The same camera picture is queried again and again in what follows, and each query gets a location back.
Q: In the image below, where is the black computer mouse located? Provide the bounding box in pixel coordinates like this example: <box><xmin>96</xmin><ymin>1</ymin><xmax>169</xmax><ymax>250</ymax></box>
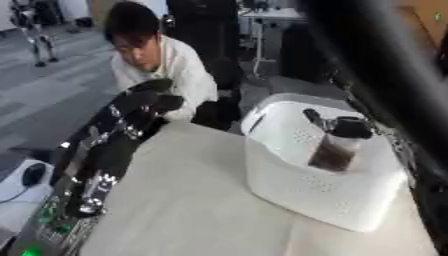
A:
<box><xmin>21</xmin><ymin>162</ymin><xmax>48</xmax><ymax>188</ymax></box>

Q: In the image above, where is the white desk pad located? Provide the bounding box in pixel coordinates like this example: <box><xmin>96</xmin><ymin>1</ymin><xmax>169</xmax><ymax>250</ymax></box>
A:
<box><xmin>0</xmin><ymin>158</ymin><xmax>58</xmax><ymax>239</ymax></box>

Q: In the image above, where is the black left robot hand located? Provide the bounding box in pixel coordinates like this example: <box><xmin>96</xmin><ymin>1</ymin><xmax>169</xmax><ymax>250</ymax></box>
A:
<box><xmin>52</xmin><ymin>78</ymin><xmax>188</xmax><ymax>218</ymax></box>

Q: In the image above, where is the black cabinet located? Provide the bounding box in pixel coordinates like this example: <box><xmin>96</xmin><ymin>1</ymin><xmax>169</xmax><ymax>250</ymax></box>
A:
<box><xmin>278</xmin><ymin>22</ymin><xmax>343</xmax><ymax>84</ymax></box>

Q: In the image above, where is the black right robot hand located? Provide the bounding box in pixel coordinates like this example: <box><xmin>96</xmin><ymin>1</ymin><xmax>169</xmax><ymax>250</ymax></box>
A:
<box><xmin>301</xmin><ymin>108</ymin><xmax>375</xmax><ymax>140</ymax></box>

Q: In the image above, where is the clear bottle with dark contents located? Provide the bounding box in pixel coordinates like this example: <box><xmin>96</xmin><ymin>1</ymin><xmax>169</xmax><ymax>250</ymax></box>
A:
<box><xmin>306</xmin><ymin>132</ymin><xmax>363</xmax><ymax>173</ymax></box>

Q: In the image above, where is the white plastic basket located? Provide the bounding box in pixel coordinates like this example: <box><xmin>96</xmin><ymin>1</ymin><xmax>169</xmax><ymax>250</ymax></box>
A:
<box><xmin>239</xmin><ymin>92</ymin><xmax>412</xmax><ymax>234</ymax></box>

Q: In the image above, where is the white background table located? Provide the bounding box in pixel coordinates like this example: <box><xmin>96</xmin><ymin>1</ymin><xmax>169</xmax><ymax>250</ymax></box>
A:
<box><xmin>236</xmin><ymin>6</ymin><xmax>312</xmax><ymax>78</ymax></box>

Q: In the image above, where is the black mouse cable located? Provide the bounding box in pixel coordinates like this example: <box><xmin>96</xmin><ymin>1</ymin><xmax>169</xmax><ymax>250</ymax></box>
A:
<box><xmin>0</xmin><ymin>185</ymin><xmax>32</xmax><ymax>204</ymax></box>

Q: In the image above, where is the black office chair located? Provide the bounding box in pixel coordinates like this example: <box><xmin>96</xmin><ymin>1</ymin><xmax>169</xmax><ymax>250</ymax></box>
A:
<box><xmin>164</xmin><ymin>0</ymin><xmax>245</xmax><ymax>98</ymax></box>

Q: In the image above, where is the person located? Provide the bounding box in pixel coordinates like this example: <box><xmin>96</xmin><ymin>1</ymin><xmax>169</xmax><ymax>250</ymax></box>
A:
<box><xmin>101</xmin><ymin>1</ymin><xmax>245</xmax><ymax>132</ymax></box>

